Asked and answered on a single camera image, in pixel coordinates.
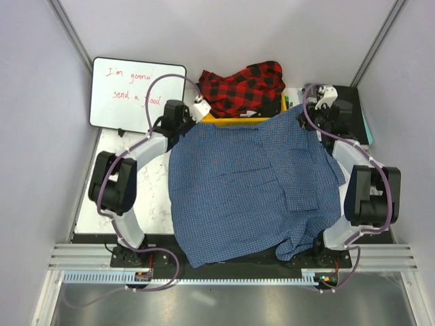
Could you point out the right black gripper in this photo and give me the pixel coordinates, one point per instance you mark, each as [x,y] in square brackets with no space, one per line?
[311,112]

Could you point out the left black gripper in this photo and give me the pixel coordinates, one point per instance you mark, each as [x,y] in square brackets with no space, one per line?
[186,113]

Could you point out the blue checkered long sleeve shirt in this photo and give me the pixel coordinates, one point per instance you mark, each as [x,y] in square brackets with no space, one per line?
[238,190]

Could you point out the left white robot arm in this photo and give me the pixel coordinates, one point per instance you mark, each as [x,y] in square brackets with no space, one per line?
[113,185]

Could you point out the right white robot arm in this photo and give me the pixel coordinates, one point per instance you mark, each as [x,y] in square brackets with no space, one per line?
[371,198]

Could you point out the black notebook stack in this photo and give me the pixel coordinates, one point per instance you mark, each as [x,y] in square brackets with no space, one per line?
[351,122]

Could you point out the yellow plastic bin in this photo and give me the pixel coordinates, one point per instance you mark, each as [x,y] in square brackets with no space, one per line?
[209,119]

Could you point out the white dry-erase board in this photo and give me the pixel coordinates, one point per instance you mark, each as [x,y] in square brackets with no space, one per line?
[130,95]

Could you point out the red black plaid shirt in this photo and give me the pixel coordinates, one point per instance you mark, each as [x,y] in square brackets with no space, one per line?
[255,91]

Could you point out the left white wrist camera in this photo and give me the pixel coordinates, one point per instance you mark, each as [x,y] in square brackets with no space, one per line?
[199,109]

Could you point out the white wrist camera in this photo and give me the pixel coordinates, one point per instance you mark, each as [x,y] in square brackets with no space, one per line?
[326,94]
[199,109]

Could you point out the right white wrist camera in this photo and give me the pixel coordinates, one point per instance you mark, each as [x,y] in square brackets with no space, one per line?
[326,94]

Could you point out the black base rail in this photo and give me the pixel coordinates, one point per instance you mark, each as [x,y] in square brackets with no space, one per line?
[264,263]

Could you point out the white slotted cable duct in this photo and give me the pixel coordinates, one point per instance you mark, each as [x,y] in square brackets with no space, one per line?
[120,277]

